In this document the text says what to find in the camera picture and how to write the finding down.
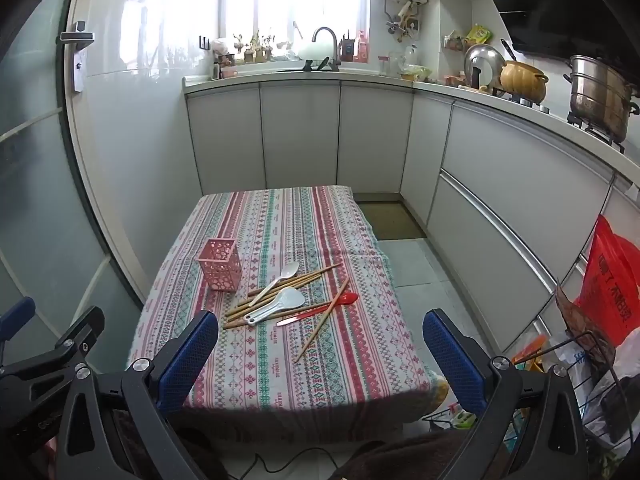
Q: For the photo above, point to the red plastic spoon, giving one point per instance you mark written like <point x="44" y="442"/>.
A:
<point x="347" y="298"/>

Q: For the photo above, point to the white kitchen countertop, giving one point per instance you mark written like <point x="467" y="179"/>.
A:
<point x="350" y="76"/>

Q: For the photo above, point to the curved metal faucet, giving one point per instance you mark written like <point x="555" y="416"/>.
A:
<point x="336" y="52"/>

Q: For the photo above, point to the stainless steel steamer pot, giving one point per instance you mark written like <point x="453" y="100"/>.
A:
<point x="597" y="95"/>

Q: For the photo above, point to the red bottle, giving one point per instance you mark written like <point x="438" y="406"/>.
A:
<point x="362" y="47"/>

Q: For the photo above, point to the white kitchen base cabinets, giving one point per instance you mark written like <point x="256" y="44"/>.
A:
<point x="300" y="130"/>

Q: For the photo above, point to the hanging kitchen utensils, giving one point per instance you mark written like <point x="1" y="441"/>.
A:
<point x="400" y="22"/>

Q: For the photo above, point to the white plastic bag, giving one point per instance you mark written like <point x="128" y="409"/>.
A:
<point x="585" y="375"/>

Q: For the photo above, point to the black range hood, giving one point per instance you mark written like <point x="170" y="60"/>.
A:
<point x="560" y="5"/>

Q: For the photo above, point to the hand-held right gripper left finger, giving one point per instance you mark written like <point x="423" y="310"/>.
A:
<point x="187" y="365"/>

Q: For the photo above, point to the small potted plants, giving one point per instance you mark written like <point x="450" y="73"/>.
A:
<point x="255" y="47"/>

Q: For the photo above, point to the pink perforated utensil holder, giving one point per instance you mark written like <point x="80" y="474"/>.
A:
<point x="220" y="270"/>

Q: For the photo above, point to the white rice paddle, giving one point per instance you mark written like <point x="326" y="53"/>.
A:
<point x="287" y="300"/>

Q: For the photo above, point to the frosted glass sliding door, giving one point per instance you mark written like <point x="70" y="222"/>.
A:
<point x="35" y="160"/>

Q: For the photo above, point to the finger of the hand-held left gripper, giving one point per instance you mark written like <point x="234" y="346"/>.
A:
<point x="17" y="312"/>
<point x="75" y="340"/>

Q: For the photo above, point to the red plastic bag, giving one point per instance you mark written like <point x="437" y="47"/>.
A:
<point x="610" y="280"/>

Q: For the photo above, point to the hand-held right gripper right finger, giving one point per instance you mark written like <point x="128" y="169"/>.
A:
<point x="452" y="360"/>

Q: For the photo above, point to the steel wok lid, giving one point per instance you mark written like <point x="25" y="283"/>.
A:
<point x="482" y="62"/>

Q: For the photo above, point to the pile of chopsticks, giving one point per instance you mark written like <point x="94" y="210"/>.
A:
<point x="239" y="310"/>

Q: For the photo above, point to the black gas stove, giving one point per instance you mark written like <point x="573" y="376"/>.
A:
<point x="605" y="139"/>

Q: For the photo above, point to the yellow snack bag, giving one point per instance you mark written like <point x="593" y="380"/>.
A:
<point x="479" y="35"/>

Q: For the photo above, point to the orange pumpkin-shaped pot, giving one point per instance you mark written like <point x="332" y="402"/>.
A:
<point x="522" y="82"/>

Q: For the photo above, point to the striped patterned tablecloth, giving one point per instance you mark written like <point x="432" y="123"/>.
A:
<point x="300" y="220"/>

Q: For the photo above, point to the brown floor mat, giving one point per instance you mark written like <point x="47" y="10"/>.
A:
<point x="390" y="220"/>

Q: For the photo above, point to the clear glass jar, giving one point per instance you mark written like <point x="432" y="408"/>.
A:
<point x="410" y="55"/>

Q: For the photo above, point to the small white plastic spoon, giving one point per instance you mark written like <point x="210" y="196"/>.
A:
<point x="289" y="270"/>

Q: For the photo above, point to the dark brown cloth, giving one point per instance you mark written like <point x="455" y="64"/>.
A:
<point x="400" y="455"/>

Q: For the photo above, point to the brown patterned bag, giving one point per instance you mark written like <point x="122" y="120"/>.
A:
<point x="585" y="320"/>

